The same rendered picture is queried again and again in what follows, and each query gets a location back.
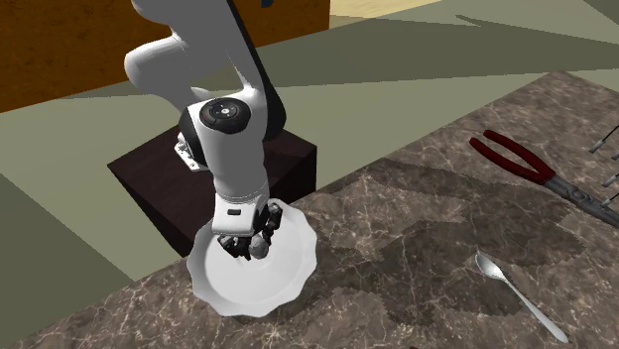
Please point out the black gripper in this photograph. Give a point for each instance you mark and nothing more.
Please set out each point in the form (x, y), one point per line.
(259, 223)

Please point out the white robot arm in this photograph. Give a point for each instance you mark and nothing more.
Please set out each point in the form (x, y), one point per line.
(232, 159)

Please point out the small grey ball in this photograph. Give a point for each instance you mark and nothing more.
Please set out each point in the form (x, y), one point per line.
(259, 248)

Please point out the white scalloped plate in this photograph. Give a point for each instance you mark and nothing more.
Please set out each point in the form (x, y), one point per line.
(251, 285)

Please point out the dark robot stand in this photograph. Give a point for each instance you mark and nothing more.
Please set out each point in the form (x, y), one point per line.
(159, 188)

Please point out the silver spoon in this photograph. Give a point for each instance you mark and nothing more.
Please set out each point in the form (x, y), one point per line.
(489, 267)

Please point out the brown wooden cabinet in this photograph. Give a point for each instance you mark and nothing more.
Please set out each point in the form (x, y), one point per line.
(72, 43)

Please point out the dark pronged tool grey tips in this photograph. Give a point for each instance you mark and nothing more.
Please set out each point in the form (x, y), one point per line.
(610, 180)

